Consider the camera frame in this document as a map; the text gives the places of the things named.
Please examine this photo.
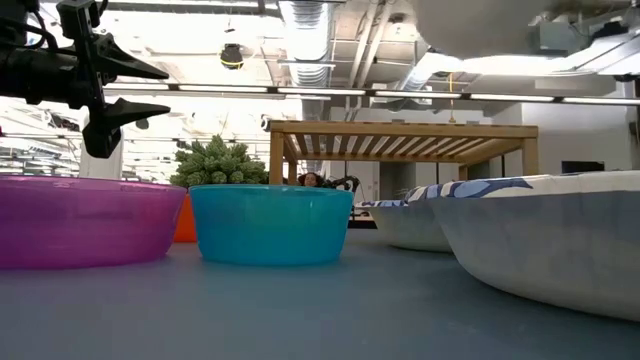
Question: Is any blue translucent plastic bowl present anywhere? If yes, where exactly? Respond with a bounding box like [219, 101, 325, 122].
[188, 183, 356, 267]

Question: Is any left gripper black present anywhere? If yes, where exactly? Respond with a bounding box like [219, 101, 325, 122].
[0, 0, 172, 160]

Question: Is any orange translucent plastic bowl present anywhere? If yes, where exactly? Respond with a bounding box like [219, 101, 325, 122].
[172, 193, 199, 244]

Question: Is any silver ceiling air duct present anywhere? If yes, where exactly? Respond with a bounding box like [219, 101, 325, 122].
[277, 0, 334, 121]

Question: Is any wooden slatted shelf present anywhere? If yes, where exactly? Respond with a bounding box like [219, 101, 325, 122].
[268, 119, 540, 186]

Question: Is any long ceiling light strip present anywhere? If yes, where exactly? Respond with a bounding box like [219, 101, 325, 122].
[102, 82, 640, 107]

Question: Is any black monitor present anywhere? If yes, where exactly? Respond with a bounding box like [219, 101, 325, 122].
[561, 160, 606, 175]

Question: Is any blue white patterned plate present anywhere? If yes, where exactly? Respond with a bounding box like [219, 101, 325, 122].
[404, 170, 640, 323]

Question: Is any round green succulent plant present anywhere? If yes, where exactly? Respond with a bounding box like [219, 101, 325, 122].
[168, 133, 270, 189]

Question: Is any white round bowl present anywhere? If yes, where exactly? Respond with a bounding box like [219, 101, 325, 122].
[413, 0, 556, 60]

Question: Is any white blue patterned bowl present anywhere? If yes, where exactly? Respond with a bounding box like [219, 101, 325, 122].
[353, 198, 454, 253]

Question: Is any person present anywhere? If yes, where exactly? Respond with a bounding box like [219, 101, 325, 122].
[297, 171, 326, 188]

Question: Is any purple translucent plastic bowl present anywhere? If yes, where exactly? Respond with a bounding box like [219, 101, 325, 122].
[0, 174, 188, 271]

